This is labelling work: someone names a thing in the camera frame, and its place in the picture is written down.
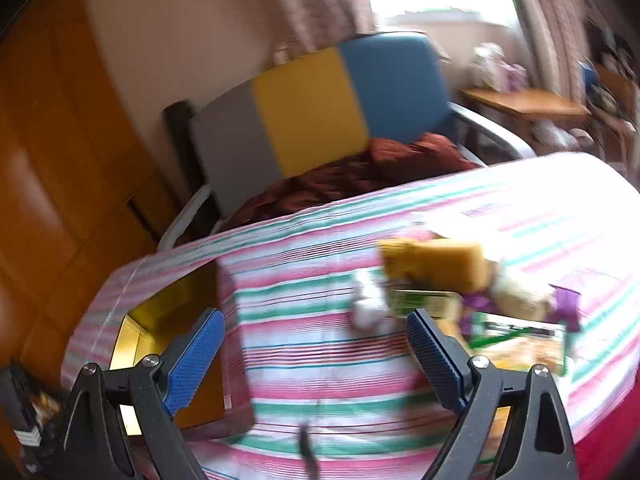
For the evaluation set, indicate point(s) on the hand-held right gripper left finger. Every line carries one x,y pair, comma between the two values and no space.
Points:
195,360

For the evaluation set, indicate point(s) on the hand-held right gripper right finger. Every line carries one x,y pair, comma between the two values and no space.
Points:
435,360

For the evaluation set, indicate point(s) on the brown gift box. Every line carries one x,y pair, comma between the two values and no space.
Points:
150,320

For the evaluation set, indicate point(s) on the clear plastic bag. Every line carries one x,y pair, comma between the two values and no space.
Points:
367,310

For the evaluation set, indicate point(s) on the green food packet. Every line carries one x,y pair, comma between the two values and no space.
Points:
520,345

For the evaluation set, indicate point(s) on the yellow plush toy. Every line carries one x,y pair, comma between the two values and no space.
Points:
450,265

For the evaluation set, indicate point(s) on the beige knitted sock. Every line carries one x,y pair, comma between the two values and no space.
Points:
520,295

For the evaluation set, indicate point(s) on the purple snack packet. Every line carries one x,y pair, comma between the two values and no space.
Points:
567,305

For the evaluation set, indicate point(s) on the striped bed sheet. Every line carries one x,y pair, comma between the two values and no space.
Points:
310,360

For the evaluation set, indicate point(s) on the black striped shoe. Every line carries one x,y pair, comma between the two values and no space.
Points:
20,405

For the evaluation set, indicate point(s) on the red-brown blanket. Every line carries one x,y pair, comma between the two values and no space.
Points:
350,175

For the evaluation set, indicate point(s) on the orange wooden wardrobe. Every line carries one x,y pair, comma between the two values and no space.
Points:
60,160

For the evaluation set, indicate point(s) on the white plastic bag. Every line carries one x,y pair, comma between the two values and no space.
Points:
555,137

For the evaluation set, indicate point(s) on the wooden desk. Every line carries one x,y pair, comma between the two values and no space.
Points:
525,100

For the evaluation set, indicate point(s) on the grey yellow blue armchair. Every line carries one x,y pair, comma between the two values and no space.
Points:
310,110

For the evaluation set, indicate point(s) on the white purple boxes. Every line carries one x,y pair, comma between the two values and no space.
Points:
495,67

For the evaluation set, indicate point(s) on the cluttered dark desk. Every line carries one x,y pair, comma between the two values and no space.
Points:
610,90

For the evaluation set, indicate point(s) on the pink patterned curtain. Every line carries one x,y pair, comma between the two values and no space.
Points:
335,0
545,20

